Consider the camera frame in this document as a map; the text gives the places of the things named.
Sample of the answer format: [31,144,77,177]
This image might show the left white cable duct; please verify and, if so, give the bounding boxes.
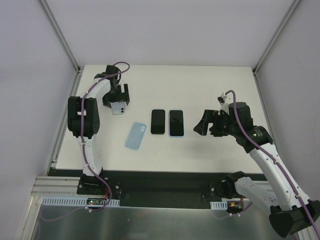
[42,196,120,208]

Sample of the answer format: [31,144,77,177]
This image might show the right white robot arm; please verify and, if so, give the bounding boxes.
[193,102,320,238]

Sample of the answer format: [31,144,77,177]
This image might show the black phone case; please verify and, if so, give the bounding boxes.
[150,109,166,135]

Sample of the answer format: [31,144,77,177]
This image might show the purple cable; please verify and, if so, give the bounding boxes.
[223,89,320,240]
[79,61,131,213]

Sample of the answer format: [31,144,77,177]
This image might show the right white cable duct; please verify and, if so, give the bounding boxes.
[210,200,244,211]

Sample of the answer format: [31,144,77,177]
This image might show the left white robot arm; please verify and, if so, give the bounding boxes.
[67,61,130,196]

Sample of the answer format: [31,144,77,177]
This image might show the light blue two-hole phone case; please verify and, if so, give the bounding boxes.
[125,122,147,151]

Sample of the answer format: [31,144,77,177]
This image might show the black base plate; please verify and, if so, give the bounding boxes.
[47,167,276,208]

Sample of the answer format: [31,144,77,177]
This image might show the white cable duct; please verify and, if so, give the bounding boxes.
[210,200,244,211]
[42,196,120,208]

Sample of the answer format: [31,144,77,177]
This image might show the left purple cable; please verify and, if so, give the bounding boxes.
[79,61,131,213]

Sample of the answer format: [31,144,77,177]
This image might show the right aluminium frame post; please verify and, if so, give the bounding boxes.
[252,0,302,76]

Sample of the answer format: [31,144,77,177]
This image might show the left aluminium frame post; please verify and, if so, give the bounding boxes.
[37,0,81,73]

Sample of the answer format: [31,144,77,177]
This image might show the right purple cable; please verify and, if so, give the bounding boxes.
[223,89,320,240]

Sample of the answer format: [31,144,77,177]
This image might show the gold phone with black screen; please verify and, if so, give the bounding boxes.
[169,109,185,137]

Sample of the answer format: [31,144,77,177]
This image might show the light blue phone face down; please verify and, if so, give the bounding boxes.
[111,102,126,116]

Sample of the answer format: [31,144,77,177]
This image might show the aluminium frame post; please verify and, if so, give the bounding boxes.
[37,0,81,73]
[252,0,302,76]

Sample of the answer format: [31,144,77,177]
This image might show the aluminium front rail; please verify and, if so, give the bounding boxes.
[31,176,80,196]

